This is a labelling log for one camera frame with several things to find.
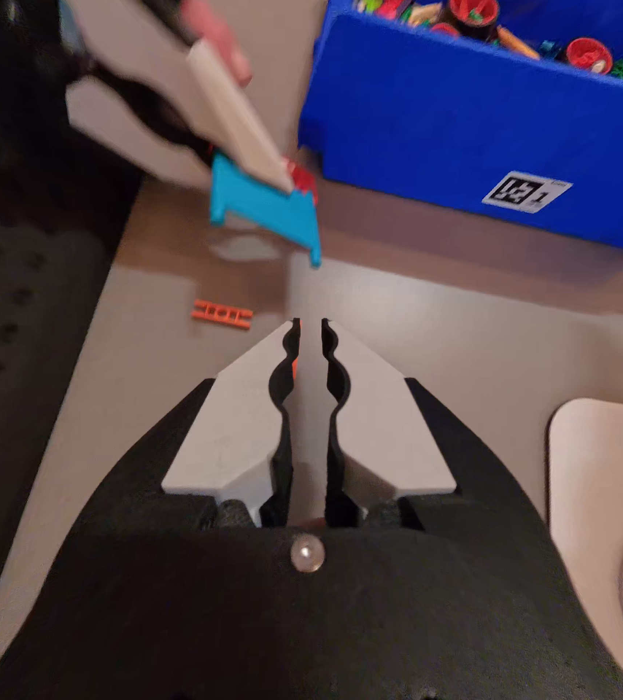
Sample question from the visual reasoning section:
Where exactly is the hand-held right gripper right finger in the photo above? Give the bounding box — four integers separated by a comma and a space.
320, 317, 458, 527

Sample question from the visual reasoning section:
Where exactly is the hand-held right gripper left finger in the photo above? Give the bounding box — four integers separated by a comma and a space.
161, 317, 302, 527

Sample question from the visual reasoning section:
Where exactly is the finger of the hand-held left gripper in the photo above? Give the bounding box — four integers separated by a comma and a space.
64, 75, 213, 188
64, 0, 297, 194

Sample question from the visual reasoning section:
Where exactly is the teal plastic panel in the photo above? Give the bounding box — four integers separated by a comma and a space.
209, 153, 323, 269

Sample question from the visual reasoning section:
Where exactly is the red toy connector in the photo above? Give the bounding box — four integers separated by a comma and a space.
283, 157, 319, 207

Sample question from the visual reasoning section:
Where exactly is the person's left hand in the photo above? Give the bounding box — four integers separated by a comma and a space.
179, 0, 253, 88

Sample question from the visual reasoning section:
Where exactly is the black perforated board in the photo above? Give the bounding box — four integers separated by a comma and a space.
0, 126, 143, 657

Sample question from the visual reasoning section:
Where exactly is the blue plastic bin with label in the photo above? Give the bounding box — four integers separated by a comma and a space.
298, 0, 623, 255

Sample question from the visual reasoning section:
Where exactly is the pile of toy building parts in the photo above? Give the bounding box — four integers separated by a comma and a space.
352, 0, 623, 83

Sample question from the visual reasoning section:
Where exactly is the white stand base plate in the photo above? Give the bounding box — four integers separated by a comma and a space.
548, 398, 623, 700

